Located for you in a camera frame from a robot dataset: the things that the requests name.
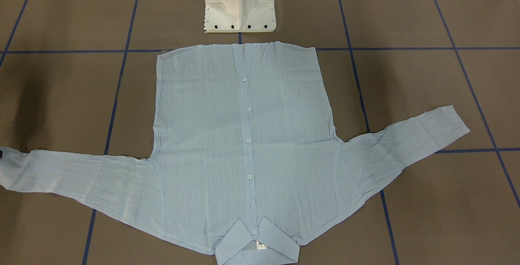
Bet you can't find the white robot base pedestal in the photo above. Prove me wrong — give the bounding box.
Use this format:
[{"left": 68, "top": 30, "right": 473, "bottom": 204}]
[{"left": 203, "top": 0, "right": 277, "bottom": 33}]

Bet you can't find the light blue button shirt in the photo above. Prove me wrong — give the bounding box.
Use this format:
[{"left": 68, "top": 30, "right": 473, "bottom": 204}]
[{"left": 1, "top": 41, "right": 469, "bottom": 265}]

